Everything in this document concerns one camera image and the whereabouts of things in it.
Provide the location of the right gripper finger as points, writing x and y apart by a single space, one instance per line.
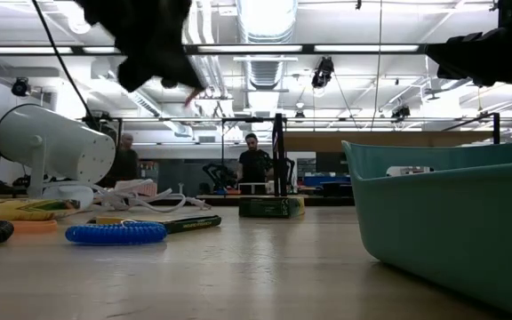
469 73
465 49

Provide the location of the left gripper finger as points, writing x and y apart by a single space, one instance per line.
178 73
133 75

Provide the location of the teal plastic bin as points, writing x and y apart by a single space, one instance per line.
451 231

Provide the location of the green yellow crayon box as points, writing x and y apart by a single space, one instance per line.
271 207

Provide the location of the yellow crayon package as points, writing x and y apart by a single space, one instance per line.
29 210

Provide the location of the black background robot arm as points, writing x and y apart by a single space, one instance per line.
218 175

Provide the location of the person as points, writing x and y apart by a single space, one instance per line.
255 166
125 164

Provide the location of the pink white crate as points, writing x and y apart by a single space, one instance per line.
142 189

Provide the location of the black overhead beam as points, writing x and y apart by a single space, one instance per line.
309 49

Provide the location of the white background stand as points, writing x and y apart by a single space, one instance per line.
252 187

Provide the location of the blue coil wristband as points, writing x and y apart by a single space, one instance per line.
116 234

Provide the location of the black background monitor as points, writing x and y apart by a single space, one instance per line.
329 162

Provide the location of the blue background bin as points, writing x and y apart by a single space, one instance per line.
327 181

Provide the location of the black background frame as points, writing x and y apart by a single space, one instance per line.
171 119

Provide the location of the silver ventilation duct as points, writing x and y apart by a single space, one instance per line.
267 26

